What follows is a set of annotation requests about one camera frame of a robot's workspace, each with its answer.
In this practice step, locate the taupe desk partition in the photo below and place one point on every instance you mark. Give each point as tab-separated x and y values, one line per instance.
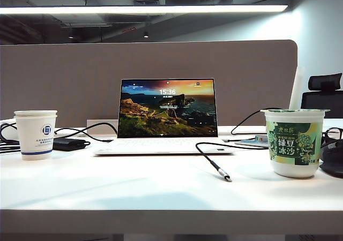
67	77

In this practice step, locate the white laptop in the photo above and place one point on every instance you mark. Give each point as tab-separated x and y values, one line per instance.
166	109

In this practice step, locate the small ceiling spot lamp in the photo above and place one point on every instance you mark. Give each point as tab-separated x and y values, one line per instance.
146	34
70	36

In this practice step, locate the flat silver device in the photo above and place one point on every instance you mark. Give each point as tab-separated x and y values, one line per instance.
249	143

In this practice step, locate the colourful printed card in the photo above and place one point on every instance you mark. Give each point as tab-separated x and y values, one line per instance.
261	138

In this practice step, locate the black power adapter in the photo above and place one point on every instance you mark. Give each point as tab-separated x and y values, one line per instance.
68	144

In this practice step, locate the long ceiling light strip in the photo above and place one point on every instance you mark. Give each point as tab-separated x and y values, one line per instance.
134	10

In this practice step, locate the green printed plastic drink cup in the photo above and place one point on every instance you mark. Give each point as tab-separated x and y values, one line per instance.
294	144

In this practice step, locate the white paper cup blue logo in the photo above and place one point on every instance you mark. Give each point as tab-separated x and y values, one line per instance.
34	139

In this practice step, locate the black office chair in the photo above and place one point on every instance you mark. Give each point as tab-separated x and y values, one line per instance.
324	99

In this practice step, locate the black eyeglasses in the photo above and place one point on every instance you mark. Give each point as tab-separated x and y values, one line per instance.
333	129

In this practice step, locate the black rounded object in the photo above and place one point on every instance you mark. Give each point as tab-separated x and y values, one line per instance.
333	158

